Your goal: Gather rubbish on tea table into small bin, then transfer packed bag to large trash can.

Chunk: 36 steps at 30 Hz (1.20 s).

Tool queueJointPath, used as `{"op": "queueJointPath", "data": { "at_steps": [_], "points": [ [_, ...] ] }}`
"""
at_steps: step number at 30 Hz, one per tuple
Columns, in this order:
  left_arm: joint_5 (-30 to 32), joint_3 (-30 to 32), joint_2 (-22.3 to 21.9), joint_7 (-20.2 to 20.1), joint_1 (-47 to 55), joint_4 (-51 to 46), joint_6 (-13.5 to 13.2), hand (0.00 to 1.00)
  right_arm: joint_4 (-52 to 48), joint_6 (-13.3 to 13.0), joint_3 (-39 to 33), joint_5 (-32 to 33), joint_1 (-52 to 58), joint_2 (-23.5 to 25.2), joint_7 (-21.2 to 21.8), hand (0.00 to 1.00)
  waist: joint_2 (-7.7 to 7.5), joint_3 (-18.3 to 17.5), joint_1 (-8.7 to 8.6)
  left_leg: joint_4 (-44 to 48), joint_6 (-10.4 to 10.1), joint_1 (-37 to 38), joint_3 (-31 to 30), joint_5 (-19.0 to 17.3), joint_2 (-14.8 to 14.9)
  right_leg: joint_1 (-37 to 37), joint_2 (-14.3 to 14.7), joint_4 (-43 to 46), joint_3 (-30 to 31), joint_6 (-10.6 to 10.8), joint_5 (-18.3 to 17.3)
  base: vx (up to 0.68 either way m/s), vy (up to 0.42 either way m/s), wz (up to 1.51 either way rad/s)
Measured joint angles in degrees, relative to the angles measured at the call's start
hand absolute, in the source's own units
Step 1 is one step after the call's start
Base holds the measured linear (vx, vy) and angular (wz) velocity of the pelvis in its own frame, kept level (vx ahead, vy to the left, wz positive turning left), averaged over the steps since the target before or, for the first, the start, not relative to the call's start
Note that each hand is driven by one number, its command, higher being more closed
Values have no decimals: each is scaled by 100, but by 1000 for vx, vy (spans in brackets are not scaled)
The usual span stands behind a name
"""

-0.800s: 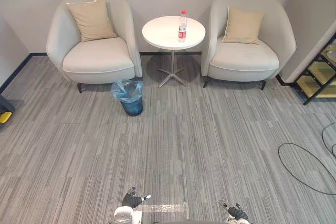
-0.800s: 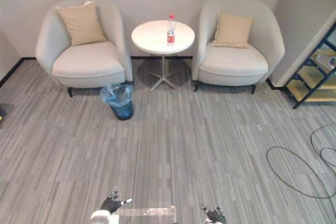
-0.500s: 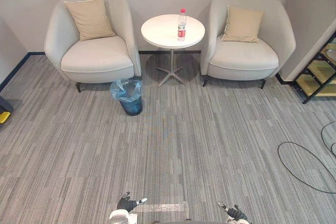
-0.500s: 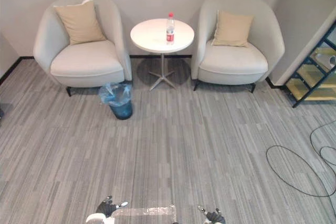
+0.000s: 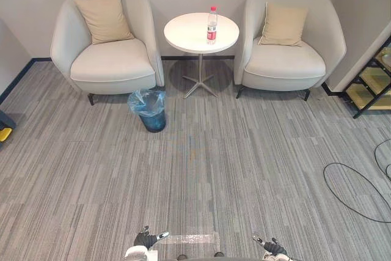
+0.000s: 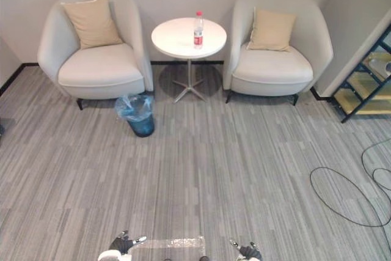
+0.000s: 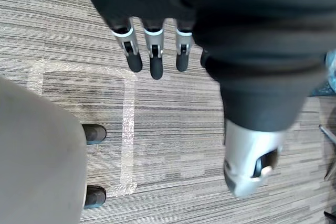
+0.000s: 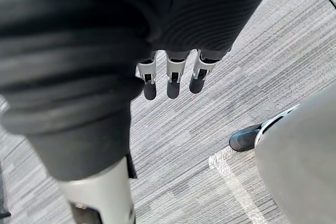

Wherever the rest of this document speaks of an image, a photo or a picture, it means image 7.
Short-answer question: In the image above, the clear plastic bag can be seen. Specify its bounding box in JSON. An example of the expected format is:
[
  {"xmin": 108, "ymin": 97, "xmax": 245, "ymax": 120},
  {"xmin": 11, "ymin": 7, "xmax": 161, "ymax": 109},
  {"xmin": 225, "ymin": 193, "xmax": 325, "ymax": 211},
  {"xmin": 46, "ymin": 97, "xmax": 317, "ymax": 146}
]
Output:
[{"xmin": 309, "ymin": 51, "xmax": 336, "ymax": 96}]

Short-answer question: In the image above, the clear tape floor marking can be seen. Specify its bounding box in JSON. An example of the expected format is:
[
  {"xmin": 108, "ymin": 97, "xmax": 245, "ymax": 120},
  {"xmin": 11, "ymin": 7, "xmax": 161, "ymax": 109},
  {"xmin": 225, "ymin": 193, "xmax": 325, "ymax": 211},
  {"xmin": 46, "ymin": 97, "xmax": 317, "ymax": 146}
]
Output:
[{"xmin": 27, "ymin": 60, "xmax": 138, "ymax": 198}]

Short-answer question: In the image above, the dark robot foot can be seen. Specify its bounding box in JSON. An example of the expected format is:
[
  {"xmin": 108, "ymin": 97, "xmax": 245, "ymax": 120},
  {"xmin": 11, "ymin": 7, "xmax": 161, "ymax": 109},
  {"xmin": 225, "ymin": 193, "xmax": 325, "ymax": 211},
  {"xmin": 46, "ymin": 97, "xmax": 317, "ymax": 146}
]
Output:
[
  {"xmin": 83, "ymin": 185, "xmax": 107, "ymax": 210},
  {"xmin": 82, "ymin": 124, "xmax": 107, "ymax": 145}
]

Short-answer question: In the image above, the metal chair base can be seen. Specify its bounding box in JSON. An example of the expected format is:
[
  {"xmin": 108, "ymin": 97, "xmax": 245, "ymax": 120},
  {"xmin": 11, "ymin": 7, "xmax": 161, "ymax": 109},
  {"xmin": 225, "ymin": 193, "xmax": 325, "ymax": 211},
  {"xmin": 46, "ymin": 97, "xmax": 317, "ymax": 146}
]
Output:
[{"xmin": 319, "ymin": 108, "xmax": 336, "ymax": 182}]

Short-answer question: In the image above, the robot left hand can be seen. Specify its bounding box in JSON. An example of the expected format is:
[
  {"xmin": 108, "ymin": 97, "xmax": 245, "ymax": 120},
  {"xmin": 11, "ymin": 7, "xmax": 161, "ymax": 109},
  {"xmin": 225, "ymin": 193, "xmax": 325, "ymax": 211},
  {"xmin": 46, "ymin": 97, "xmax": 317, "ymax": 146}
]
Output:
[{"xmin": 71, "ymin": 0, "xmax": 336, "ymax": 198}]

